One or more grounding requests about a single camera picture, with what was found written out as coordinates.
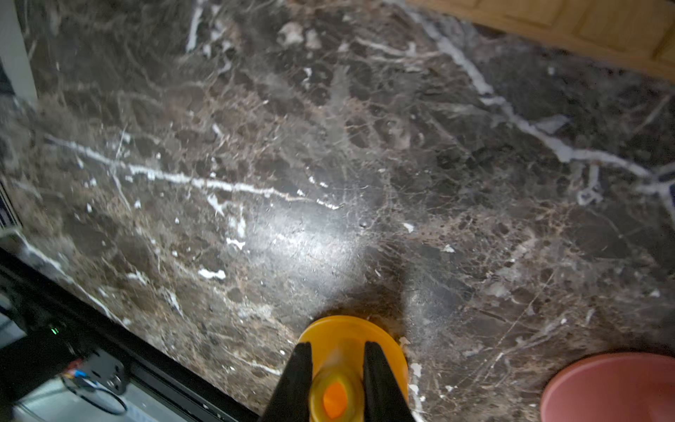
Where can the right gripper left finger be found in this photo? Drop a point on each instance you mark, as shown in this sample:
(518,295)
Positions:
(290,400)

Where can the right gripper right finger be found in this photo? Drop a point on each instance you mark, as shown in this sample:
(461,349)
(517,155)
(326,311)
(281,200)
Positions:
(384,401)

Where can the yellow watering can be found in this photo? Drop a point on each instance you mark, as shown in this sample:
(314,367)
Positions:
(338,343)

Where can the wooden slatted two-tier shelf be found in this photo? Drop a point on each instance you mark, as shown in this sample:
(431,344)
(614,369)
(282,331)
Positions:
(637,35)

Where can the pink watering can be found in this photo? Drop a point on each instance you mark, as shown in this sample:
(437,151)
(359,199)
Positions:
(612,387)

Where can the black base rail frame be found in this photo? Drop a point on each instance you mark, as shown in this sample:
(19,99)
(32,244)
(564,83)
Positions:
(64,333)

